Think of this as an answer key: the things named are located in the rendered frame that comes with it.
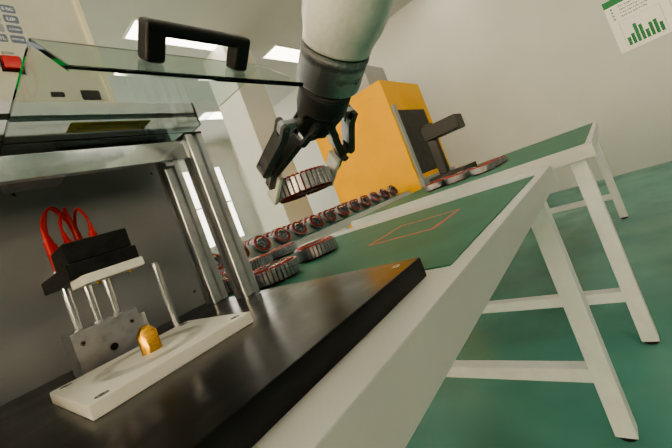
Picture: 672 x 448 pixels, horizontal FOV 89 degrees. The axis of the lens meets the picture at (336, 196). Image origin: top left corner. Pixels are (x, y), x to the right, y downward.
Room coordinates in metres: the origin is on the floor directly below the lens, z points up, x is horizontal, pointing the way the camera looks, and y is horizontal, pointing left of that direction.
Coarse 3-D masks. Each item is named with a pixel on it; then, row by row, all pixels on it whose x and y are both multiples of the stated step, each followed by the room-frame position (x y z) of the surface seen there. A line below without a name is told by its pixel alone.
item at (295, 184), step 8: (312, 168) 0.58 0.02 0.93; (320, 168) 0.59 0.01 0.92; (328, 168) 0.61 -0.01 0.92; (288, 176) 0.58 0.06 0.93; (296, 176) 0.57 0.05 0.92; (304, 176) 0.57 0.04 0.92; (312, 176) 0.58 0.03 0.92; (320, 176) 0.58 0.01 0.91; (328, 176) 0.60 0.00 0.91; (288, 184) 0.57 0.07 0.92; (296, 184) 0.57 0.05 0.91; (304, 184) 0.58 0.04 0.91; (312, 184) 0.57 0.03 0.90; (320, 184) 0.59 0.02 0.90; (328, 184) 0.60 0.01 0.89; (280, 192) 0.59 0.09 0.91; (288, 192) 0.58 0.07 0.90; (296, 192) 0.57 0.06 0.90; (304, 192) 0.58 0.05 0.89; (312, 192) 0.66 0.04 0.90; (280, 200) 0.60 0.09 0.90; (288, 200) 0.64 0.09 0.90
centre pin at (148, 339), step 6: (138, 330) 0.35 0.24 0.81; (144, 330) 0.35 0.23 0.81; (150, 330) 0.35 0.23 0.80; (156, 330) 0.36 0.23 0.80; (138, 336) 0.35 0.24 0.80; (144, 336) 0.35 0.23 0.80; (150, 336) 0.35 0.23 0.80; (156, 336) 0.36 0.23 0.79; (138, 342) 0.35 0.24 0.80; (144, 342) 0.35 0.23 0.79; (150, 342) 0.35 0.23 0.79; (156, 342) 0.35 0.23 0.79; (144, 348) 0.35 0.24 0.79; (150, 348) 0.35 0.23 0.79; (156, 348) 0.35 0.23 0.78; (144, 354) 0.35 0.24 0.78
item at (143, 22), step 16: (144, 32) 0.28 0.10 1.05; (160, 32) 0.29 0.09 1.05; (176, 32) 0.30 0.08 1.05; (192, 32) 0.31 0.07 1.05; (208, 32) 0.32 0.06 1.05; (224, 32) 0.35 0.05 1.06; (144, 48) 0.29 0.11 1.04; (160, 48) 0.29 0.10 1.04; (240, 48) 0.36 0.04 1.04; (240, 64) 0.36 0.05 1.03
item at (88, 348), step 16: (112, 320) 0.44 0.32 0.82; (128, 320) 0.45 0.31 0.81; (64, 336) 0.43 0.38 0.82; (80, 336) 0.41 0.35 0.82; (96, 336) 0.42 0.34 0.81; (112, 336) 0.44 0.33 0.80; (128, 336) 0.45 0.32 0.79; (80, 352) 0.41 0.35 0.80; (96, 352) 0.42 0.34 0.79; (112, 352) 0.43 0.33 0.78; (80, 368) 0.41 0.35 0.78
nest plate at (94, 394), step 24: (168, 336) 0.40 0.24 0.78; (192, 336) 0.35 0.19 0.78; (216, 336) 0.34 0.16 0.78; (120, 360) 0.37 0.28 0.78; (144, 360) 0.33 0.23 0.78; (168, 360) 0.30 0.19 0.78; (72, 384) 0.34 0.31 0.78; (96, 384) 0.31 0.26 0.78; (120, 384) 0.28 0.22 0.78; (144, 384) 0.28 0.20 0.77; (72, 408) 0.29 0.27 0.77; (96, 408) 0.26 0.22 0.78
